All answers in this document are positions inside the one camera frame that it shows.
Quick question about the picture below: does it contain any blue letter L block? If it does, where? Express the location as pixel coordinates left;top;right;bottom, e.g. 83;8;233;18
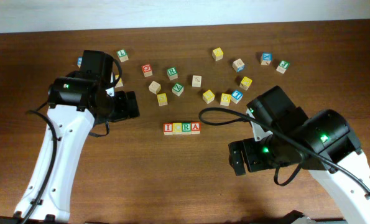
231;90;243;104

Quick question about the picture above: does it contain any yellow block right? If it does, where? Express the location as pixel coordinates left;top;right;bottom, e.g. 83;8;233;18
239;77;252;90

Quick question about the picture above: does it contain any green R block upper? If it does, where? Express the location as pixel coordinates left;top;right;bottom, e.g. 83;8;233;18
167;67;178;80

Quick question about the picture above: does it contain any yellow block top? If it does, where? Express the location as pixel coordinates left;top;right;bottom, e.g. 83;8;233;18
212;47;224;61

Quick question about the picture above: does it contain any blue letter X block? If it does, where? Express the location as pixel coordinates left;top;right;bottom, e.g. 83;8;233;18
261;52;272;65

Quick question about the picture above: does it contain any yellow tilted centre block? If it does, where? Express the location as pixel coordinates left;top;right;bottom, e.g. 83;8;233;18
202;90;215;104

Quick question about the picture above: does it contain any green letter L block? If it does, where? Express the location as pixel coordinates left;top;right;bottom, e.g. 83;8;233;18
117;49;129;62

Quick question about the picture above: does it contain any white picture block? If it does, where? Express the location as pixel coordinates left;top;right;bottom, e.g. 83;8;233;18
192;75;202;88

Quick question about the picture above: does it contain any yellow letter S block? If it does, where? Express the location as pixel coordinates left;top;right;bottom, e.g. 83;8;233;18
157;93;168;106

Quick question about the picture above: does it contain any red letter I block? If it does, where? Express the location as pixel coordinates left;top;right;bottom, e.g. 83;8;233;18
163;123;173;135

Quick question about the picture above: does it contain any red letter A block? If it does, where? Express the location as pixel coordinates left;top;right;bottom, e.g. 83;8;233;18
191;122;201;134

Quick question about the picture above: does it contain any blue letter S block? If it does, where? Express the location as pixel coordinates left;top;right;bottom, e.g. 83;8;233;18
76;57;82;68

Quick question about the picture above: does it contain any green letter R block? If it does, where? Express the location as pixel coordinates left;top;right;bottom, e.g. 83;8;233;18
182;123;192;134

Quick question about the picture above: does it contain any wooden block blue D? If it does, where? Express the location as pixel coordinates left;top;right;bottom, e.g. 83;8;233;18
232;58;245;72

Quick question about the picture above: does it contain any green letter Z block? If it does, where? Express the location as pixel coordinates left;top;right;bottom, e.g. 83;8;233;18
172;83;184;96

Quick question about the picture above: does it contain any yellow block upper left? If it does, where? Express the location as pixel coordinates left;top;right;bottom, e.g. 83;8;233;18
115;75;123;88

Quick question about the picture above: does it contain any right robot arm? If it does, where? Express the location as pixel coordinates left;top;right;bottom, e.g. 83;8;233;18
229;86;370;223

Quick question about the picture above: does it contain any yellow letter E block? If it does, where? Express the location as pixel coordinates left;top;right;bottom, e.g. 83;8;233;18
220;93;231;106

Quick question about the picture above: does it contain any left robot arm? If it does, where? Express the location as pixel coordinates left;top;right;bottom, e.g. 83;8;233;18
0;50;140;223

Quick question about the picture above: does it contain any green letter J block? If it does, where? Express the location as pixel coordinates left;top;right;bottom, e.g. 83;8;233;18
276;60;290;74

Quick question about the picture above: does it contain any yellow letter C block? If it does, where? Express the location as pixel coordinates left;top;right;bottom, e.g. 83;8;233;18
172;123;182;134

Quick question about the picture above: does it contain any plain tilted wooden block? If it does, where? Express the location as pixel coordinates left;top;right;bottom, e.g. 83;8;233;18
149;81;161;95

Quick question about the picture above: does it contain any red letter Q block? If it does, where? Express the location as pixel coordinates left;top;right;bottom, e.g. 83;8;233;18
141;64;153;77

